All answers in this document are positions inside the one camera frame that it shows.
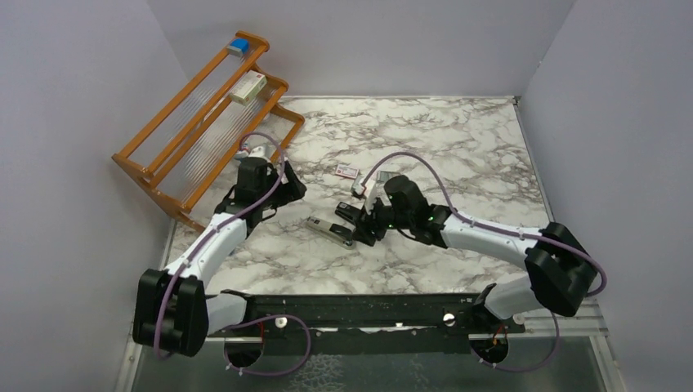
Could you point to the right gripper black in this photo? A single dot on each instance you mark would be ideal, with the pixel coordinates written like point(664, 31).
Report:
point(364, 233)

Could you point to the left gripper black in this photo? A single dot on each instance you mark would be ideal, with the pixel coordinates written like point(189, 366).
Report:
point(294, 190)

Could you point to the silver staple strip tray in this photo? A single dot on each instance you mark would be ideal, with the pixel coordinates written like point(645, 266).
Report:
point(384, 176)

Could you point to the red white staple box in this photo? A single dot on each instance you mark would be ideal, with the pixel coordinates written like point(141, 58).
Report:
point(345, 171)

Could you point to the black stapler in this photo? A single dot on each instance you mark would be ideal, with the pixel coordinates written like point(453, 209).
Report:
point(347, 212)

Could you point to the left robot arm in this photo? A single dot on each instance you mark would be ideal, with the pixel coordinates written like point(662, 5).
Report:
point(173, 314)

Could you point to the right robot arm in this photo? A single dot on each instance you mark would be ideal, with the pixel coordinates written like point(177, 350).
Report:
point(558, 275)

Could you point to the orange wooden shelf rack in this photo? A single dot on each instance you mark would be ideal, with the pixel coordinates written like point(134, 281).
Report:
point(180, 152)

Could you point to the white red box on shelf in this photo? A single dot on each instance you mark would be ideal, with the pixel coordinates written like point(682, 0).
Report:
point(247, 87)

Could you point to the blue grey eraser block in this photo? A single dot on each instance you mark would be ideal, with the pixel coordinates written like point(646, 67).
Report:
point(238, 47)

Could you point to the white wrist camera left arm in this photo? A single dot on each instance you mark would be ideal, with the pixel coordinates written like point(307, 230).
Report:
point(259, 151)

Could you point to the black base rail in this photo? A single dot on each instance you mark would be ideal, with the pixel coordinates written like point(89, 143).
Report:
point(389, 324)

